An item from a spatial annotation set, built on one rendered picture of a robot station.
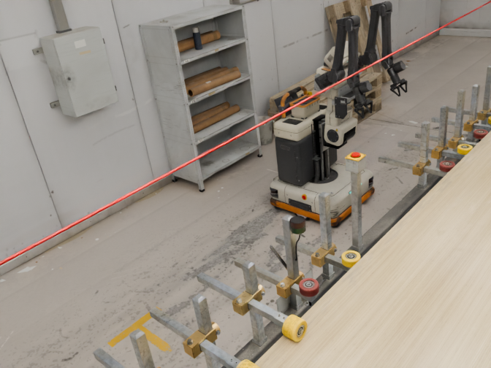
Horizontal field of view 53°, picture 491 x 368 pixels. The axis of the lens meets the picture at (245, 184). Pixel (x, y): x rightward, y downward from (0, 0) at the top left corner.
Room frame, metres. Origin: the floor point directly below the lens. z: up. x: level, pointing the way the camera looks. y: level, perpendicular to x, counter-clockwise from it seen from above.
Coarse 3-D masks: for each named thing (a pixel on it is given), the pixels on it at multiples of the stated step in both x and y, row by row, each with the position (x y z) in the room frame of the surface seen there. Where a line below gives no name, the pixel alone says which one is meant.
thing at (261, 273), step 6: (240, 258) 1.83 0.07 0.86; (240, 264) 1.80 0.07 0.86; (258, 270) 1.73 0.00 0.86; (264, 270) 1.72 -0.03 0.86; (258, 276) 1.72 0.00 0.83; (264, 276) 1.69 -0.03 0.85; (270, 276) 1.68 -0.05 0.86; (276, 276) 1.67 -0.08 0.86; (270, 282) 1.67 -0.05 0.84; (276, 282) 1.65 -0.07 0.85; (294, 288) 1.58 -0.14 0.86; (300, 294) 1.55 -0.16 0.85; (312, 300) 1.52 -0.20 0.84
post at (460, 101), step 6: (462, 90) 2.86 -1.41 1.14; (462, 96) 2.84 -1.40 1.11; (462, 102) 2.84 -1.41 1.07; (456, 108) 2.86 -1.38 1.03; (462, 108) 2.84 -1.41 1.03; (456, 114) 2.86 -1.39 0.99; (462, 114) 2.85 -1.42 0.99; (456, 120) 2.86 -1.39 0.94; (462, 120) 2.85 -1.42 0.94; (456, 126) 2.86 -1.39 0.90; (462, 126) 2.86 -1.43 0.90; (456, 132) 2.85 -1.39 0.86; (456, 150) 2.85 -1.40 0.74
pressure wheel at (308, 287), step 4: (304, 280) 1.56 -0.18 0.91; (308, 280) 1.56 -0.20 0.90; (312, 280) 1.56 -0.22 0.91; (316, 280) 1.55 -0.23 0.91; (300, 284) 1.54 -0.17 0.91; (304, 284) 1.54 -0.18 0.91; (308, 284) 1.53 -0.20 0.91; (312, 284) 1.54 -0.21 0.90; (316, 284) 1.53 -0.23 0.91; (300, 288) 1.52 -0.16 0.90; (304, 288) 1.52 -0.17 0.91; (308, 288) 1.51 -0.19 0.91; (312, 288) 1.51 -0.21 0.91; (316, 288) 1.51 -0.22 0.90; (300, 292) 1.53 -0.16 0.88; (304, 292) 1.51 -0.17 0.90; (308, 292) 1.50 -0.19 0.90; (312, 292) 1.50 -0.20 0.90; (316, 292) 1.51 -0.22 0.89; (308, 296) 1.50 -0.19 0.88
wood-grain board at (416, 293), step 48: (480, 144) 2.57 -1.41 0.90; (432, 192) 2.11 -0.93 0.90; (480, 192) 2.05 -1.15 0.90; (384, 240) 1.77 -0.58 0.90; (432, 240) 1.72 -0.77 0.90; (480, 240) 1.67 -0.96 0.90; (336, 288) 1.50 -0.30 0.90; (384, 288) 1.46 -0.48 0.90; (432, 288) 1.42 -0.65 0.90; (480, 288) 1.39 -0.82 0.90; (336, 336) 1.25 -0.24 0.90; (384, 336) 1.22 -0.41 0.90; (432, 336) 1.19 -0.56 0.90; (480, 336) 1.17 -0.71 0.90
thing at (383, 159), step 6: (384, 156) 2.67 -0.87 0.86; (384, 162) 2.64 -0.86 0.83; (390, 162) 2.61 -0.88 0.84; (396, 162) 2.58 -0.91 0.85; (402, 162) 2.56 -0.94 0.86; (408, 162) 2.55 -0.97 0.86; (408, 168) 2.52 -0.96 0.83; (426, 168) 2.45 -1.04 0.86; (432, 168) 2.44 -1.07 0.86; (432, 174) 2.42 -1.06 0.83; (438, 174) 2.40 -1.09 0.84; (444, 174) 2.37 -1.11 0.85
